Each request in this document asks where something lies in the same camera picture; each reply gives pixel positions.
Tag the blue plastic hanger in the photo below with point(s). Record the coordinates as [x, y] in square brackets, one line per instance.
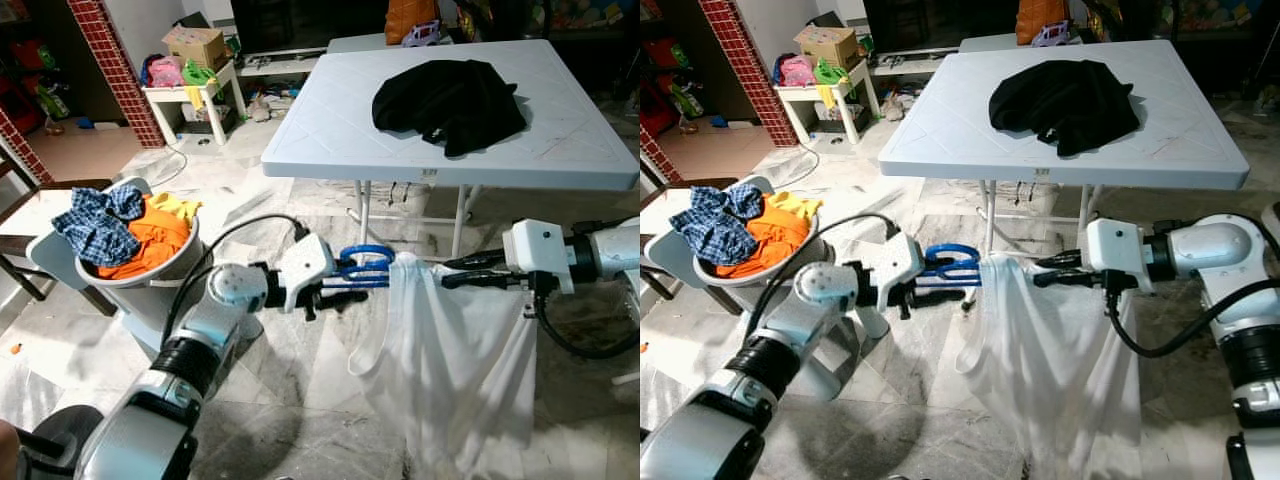
[370, 250]
[955, 249]

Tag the white shirt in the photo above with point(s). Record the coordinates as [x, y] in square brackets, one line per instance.
[1050, 350]
[440, 350]

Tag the blue plaid shirt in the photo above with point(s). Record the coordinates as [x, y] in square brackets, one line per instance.
[715, 225]
[95, 225]

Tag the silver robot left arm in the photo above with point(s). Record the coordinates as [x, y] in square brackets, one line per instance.
[215, 295]
[820, 290]

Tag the grey laundry basket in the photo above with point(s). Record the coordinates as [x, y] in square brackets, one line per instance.
[150, 278]
[830, 350]

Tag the white plastic folding table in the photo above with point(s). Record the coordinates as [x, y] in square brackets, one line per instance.
[950, 120]
[330, 120]

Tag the yellow garment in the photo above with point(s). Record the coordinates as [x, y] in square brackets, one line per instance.
[795, 205]
[175, 205]

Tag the orange garment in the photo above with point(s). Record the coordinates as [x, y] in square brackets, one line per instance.
[780, 240]
[160, 240]

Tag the black garment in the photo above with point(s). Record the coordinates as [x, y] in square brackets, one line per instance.
[1065, 100]
[450, 100]

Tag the red brick pillar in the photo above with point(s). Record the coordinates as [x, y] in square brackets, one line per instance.
[745, 70]
[22, 145]
[655, 155]
[115, 70]

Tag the white low shelf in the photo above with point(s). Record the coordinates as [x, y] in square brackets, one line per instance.
[280, 62]
[915, 64]

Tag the small white side table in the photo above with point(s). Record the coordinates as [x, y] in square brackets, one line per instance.
[825, 92]
[190, 92]

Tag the green toy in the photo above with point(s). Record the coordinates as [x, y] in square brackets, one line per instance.
[200, 74]
[832, 72]

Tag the small pale plastic table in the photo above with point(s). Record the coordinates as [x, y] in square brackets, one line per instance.
[990, 43]
[360, 43]

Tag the purple toy car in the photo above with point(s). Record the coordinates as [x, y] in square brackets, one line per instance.
[1052, 37]
[422, 37]

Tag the pink bag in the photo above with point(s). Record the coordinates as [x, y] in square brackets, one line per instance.
[797, 72]
[165, 72]

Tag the orange bag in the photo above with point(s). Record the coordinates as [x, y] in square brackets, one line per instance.
[412, 20]
[1042, 20]

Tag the black television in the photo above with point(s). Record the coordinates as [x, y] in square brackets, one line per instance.
[935, 22]
[300, 22]

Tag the cardboard box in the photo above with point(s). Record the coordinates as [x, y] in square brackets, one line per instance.
[195, 48]
[828, 48]

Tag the dark toy cabinet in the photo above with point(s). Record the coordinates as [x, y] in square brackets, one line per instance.
[1180, 15]
[560, 15]

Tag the black standing fan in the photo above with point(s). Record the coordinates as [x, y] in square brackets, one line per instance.
[65, 435]

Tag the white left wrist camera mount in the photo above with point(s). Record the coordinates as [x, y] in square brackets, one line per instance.
[305, 265]
[895, 262]

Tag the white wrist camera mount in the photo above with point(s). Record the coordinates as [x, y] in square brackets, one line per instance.
[895, 262]
[1115, 250]
[535, 252]
[305, 265]

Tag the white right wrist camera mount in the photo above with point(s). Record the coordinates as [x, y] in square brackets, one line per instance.
[1115, 250]
[535, 252]

